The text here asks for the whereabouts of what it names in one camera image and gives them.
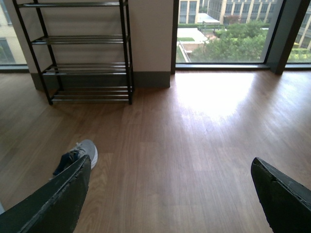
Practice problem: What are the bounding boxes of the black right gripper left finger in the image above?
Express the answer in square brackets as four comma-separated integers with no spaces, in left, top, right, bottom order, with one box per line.
[0,155,91,233]

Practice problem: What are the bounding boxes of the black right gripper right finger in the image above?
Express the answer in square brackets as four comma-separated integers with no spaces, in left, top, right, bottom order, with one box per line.
[251,157,311,233]

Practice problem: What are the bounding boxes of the grey knit sneaker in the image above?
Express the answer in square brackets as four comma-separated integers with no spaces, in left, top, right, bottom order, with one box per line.
[49,139,98,181]

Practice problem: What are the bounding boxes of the black metal shoe rack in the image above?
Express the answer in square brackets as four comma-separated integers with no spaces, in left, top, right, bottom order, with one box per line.
[13,0,135,104]

